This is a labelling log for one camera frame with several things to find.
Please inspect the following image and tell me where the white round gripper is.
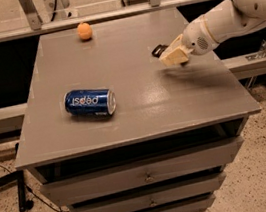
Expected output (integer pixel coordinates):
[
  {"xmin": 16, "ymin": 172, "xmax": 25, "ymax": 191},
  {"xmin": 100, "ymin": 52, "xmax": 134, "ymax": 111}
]
[{"xmin": 160, "ymin": 15, "xmax": 219, "ymax": 67}]

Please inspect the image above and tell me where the black rxbar chocolate bar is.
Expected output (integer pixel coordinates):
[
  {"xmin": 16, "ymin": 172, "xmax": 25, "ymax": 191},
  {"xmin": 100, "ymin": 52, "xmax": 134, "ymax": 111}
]
[{"xmin": 152, "ymin": 44, "xmax": 168, "ymax": 58}]

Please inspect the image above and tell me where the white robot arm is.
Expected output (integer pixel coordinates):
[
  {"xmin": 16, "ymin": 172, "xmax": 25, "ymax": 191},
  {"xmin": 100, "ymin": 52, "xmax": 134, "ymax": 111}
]
[{"xmin": 159, "ymin": 0, "xmax": 266, "ymax": 67}]

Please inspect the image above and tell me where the blue pepsi can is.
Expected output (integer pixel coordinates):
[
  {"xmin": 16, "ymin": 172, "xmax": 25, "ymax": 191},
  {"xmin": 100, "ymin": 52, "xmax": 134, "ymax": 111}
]
[{"xmin": 64, "ymin": 89, "xmax": 117, "ymax": 116}]

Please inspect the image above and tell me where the small orange fruit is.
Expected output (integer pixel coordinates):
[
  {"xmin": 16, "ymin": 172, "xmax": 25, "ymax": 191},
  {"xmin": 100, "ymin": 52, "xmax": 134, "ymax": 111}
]
[{"xmin": 77, "ymin": 22, "xmax": 93, "ymax": 41}]

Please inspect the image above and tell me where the grey drawer cabinet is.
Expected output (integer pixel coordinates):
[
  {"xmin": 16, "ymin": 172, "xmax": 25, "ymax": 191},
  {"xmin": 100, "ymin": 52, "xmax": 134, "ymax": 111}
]
[{"xmin": 16, "ymin": 9, "xmax": 259, "ymax": 210}]

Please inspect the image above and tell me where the top grey drawer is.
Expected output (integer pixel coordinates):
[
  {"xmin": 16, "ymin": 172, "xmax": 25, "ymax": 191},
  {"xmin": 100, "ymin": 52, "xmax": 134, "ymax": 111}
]
[{"xmin": 40, "ymin": 136, "xmax": 243, "ymax": 206}]

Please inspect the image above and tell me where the middle grey drawer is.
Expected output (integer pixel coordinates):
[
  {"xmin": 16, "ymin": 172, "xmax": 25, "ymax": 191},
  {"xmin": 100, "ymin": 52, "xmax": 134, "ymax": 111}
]
[{"xmin": 70, "ymin": 173, "xmax": 226, "ymax": 212}]

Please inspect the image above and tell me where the black stand leg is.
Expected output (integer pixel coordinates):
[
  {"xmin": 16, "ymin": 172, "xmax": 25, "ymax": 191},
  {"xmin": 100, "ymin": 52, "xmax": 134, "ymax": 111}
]
[{"xmin": 0, "ymin": 168, "xmax": 36, "ymax": 212}]

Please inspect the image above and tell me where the metal bracket on rail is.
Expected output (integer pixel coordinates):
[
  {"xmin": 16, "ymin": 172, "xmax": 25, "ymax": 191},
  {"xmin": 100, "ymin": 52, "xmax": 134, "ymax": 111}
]
[{"xmin": 246, "ymin": 40, "xmax": 266, "ymax": 61}]

